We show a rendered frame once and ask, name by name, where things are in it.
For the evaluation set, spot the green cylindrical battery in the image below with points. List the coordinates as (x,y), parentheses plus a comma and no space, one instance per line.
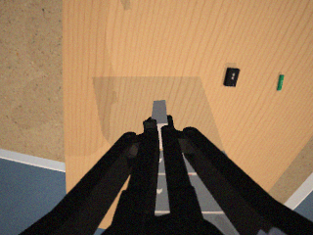
(280,82)

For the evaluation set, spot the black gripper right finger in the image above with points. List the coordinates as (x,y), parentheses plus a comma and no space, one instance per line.
(251,210)

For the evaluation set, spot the black 9v battery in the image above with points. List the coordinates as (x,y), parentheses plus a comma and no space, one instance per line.
(231,77)

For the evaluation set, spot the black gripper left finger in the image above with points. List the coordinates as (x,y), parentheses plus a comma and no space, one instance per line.
(83,208)

